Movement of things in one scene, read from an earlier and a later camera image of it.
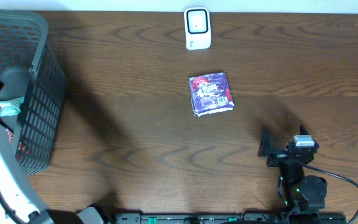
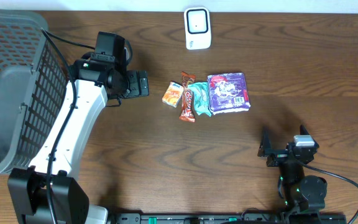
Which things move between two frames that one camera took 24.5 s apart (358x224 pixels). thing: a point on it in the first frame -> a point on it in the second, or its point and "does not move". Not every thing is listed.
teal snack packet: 10,107 -> 201,98
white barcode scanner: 197,28 does not move
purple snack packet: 211,94 -> 227,93
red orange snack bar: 22,149 -> 187,111
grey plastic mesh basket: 18,46 does not move
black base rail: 229,218 does not move
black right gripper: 265,150 does not move
